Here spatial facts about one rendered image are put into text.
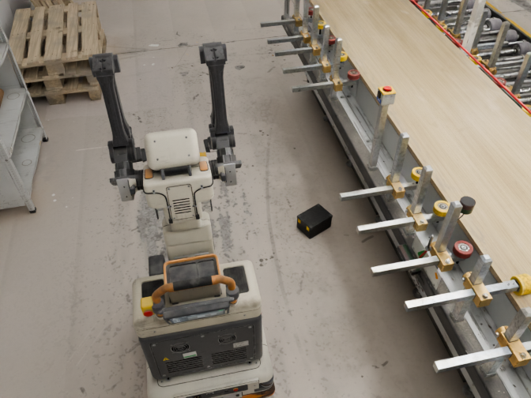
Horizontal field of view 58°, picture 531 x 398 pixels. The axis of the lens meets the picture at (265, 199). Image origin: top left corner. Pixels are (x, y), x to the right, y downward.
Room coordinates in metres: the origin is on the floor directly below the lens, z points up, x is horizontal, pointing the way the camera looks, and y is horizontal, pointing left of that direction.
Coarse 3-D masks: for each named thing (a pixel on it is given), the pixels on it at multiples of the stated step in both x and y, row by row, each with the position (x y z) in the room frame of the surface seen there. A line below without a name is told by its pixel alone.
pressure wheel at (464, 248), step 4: (456, 244) 1.36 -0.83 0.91; (460, 244) 1.36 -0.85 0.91; (464, 244) 1.36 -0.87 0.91; (468, 244) 1.36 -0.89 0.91; (456, 248) 1.34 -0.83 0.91; (460, 248) 1.34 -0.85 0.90; (464, 248) 1.34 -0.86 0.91; (468, 248) 1.34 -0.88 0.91; (472, 248) 1.34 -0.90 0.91; (456, 252) 1.32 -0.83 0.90; (460, 252) 1.31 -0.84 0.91; (464, 252) 1.31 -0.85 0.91; (468, 252) 1.31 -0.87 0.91; (472, 252) 1.31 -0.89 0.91; (460, 256) 1.31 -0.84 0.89; (464, 256) 1.30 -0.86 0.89; (468, 256) 1.30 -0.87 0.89
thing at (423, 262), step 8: (432, 256) 1.33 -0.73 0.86; (456, 256) 1.33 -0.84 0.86; (392, 264) 1.29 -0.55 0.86; (400, 264) 1.29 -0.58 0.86; (408, 264) 1.29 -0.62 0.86; (416, 264) 1.29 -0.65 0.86; (424, 264) 1.29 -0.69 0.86; (432, 264) 1.30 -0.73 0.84; (376, 272) 1.25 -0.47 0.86; (384, 272) 1.26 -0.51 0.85; (392, 272) 1.26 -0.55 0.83
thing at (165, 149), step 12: (156, 132) 1.56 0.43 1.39; (168, 132) 1.55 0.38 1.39; (180, 132) 1.55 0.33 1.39; (192, 132) 1.56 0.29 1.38; (156, 144) 1.51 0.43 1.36; (168, 144) 1.51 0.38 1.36; (180, 144) 1.52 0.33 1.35; (192, 144) 1.52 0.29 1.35; (156, 156) 1.47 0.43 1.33; (168, 156) 1.48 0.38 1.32; (180, 156) 1.48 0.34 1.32; (192, 156) 1.49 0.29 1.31; (156, 168) 1.45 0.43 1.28
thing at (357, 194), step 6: (384, 186) 1.81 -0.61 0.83; (390, 186) 1.81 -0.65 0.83; (408, 186) 1.81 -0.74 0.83; (414, 186) 1.82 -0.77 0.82; (348, 192) 1.78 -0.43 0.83; (354, 192) 1.78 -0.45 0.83; (360, 192) 1.77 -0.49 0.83; (366, 192) 1.77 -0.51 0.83; (372, 192) 1.77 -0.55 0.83; (378, 192) 1.78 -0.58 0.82; (384, 192) 1.79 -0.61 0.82; (390, 192) 1.79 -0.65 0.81; (342, 198) 1.74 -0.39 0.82; (348, 198) 1.75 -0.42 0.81; (354, 198) 1.75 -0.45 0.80
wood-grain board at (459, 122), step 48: (336, 0) 3.98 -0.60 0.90; (384, 0) 3.97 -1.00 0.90; (384, 48) 3.15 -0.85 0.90; (432, 48) 3.14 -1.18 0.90; (432, 96) 2.53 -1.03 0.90; (480, 96) 2.53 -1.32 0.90; (432, 144) 2.07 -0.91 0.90; (480, 144) 2.07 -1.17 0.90; (528, 144) 2.06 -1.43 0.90; (480, 192) 1.69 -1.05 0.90; (528, 192) 1.69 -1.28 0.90; (480, 240) 1.38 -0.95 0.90; (528, 240) 1.38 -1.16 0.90
